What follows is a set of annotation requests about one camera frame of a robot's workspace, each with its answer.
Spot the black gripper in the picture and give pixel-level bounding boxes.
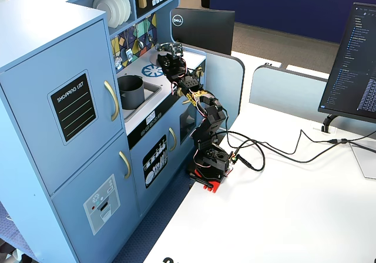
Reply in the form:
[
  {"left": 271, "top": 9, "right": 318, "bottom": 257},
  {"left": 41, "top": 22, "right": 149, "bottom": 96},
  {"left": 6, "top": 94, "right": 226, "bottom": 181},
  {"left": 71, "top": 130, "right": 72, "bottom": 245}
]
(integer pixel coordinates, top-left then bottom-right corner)
[{"left": 157, "top": 53, "right": 188, "bottom": 80}]

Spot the hanging silver whisk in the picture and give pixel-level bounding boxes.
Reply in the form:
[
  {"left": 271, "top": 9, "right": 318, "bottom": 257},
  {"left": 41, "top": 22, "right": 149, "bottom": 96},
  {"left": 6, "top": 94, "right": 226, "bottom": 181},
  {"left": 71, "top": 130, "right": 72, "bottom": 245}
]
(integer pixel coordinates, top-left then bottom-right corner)
[{"left": 145, "top": 19, "right": 154, "bottom": 44}]

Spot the metal ladle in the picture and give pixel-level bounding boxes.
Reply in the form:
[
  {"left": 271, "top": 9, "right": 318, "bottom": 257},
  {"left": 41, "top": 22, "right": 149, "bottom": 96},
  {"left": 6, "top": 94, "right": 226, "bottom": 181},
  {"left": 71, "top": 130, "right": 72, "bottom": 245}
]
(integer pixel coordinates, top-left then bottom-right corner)
[{"left": 134, "top": 25, "right": 145, "bottom": 50}]

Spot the gray sink basin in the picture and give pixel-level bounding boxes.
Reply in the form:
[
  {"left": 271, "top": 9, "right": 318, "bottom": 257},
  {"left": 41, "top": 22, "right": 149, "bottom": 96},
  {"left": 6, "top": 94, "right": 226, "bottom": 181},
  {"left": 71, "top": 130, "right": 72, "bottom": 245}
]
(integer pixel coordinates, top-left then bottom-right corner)
[{"left": 119, "top": 80, "right": 163, "bottom": 120}]

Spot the metal slotted spatula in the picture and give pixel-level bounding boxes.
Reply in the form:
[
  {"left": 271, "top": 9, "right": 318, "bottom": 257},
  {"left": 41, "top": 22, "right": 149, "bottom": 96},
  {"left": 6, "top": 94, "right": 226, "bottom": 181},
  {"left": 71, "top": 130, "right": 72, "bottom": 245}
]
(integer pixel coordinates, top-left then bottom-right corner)
[{"left": 125, "top": 31, "right": 133, "bottom": 62}]

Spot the gray cylindrical pot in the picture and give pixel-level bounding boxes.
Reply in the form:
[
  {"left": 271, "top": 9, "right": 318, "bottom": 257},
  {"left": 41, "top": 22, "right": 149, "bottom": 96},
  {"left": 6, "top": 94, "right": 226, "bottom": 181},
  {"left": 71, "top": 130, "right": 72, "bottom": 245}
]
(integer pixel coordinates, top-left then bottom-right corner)
[{"left": 117, "top": 75, "right": 146, "bottom": 110}]

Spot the metal skimmer spoon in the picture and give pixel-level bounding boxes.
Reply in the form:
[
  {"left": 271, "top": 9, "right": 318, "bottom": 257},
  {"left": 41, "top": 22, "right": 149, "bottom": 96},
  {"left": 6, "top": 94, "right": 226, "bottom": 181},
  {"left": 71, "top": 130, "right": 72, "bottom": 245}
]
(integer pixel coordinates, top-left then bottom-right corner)
[{"left": 112, "top": 38, "right": 123, "bottom": 70}]

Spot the black Dell monitor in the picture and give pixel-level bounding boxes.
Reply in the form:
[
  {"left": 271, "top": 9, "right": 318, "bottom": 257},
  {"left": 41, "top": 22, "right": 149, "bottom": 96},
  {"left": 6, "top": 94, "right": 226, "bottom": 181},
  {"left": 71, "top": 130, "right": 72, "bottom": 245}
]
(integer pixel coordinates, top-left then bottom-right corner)
[{"left": 170, "top": 7, "right": 236, "bottom": 56}]

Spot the light blue desk divider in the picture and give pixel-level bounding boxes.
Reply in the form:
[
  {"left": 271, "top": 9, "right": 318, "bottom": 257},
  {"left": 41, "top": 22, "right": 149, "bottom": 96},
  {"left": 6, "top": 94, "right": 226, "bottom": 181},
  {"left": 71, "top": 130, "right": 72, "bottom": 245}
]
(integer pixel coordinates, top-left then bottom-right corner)
[
  {"left": 205, "top": 52, "right": 246, "bottom": 129},
  {"left": 249, "top": 64, "right": 330, "bottom": 120}
]

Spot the white plate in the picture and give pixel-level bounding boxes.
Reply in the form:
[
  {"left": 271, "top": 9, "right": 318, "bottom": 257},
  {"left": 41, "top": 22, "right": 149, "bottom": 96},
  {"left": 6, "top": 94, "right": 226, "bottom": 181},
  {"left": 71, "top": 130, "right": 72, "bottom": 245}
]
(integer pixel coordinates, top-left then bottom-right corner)
[
  {"left": 110, "top": 0, "right": 132, "bottom": 22},
  {"left": 102, "top": 0, "right": 127, "bottom": 23},
  {"left": 92, "top": 0, "right": 120, "bottom": 28}
]

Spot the blue toy kitchen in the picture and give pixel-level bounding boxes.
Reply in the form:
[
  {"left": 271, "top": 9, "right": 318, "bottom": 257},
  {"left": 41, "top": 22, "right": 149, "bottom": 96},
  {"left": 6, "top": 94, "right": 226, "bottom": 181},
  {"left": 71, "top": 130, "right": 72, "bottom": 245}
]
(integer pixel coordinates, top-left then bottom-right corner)
[{"left": 0, "top": 0, "right": 207, "bottom": 263}]

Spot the red base clamp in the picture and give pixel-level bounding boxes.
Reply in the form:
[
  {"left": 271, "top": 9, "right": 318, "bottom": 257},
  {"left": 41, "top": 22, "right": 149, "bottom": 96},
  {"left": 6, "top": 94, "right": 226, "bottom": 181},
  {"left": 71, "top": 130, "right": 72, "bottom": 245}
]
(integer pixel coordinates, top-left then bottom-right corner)
[{"left": 189, "top": 168, "right": 224, "bottom": 193}]

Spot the black monitor stand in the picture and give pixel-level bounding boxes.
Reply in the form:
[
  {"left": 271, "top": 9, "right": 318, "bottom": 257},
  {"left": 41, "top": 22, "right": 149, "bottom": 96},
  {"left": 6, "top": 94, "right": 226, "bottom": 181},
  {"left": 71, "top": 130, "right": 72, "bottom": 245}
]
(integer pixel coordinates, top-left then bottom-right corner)
[{"left": 321, "top": 114, "right": 338, "bottom": 133}]

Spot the monitor showing code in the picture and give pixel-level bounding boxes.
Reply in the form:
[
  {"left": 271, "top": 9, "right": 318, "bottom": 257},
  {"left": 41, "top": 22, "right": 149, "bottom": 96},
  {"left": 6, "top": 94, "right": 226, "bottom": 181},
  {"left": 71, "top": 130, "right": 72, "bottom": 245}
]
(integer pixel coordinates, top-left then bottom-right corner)
[{"left": 318, "top": 2, "right": 376, "bottom": 125}]

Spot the gray flat plate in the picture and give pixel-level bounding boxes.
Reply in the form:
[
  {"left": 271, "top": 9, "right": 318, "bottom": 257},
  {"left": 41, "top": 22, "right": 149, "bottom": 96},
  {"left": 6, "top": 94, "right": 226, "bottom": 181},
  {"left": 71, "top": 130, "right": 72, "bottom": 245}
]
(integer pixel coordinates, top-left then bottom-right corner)
[{"left": 349, "top": 141, "right": 376, "bottom": 180}]

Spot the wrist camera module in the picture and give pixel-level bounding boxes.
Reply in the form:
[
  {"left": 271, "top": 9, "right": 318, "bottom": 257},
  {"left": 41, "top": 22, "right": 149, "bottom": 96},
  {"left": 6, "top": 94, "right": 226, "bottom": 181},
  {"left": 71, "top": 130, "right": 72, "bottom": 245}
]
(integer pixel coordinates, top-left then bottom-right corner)
[{"left": 169, "top": 42, "right": 183, "bottom": 60}]

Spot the gold fridge door handle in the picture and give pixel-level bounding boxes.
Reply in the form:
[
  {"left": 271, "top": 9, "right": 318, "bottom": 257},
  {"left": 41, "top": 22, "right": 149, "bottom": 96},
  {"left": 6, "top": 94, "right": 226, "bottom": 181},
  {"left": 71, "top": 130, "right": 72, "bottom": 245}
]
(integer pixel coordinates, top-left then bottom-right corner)
[
  {"left": 104, "top": 80, "right": 120, "bottom": 122},
  {"left": 119, "top": 150, "right": 132, "bottom": 179}
]

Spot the gold dishwasher handle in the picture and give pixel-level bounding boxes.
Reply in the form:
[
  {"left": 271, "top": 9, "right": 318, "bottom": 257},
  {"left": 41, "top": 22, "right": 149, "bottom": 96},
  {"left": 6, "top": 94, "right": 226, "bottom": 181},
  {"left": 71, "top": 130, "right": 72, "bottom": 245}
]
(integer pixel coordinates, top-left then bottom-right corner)
[{"left": 169, "top": 127, "right": 177, "bottom": 152}]

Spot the looped black cable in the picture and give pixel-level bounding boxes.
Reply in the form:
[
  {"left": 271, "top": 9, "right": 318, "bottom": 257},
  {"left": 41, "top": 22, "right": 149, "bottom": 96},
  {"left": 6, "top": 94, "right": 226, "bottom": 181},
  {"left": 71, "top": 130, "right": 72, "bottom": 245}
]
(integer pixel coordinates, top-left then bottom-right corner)
[{"left": 227, "top": 139, "right": 267, "bottom": 173}]

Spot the long black cable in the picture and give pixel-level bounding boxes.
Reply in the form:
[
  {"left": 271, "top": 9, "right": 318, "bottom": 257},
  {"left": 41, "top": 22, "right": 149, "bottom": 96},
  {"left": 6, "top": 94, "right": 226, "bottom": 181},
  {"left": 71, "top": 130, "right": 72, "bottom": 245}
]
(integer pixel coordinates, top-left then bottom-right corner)
[{"left": 217, "top": 129, "right": 376, "bottom": 164}]

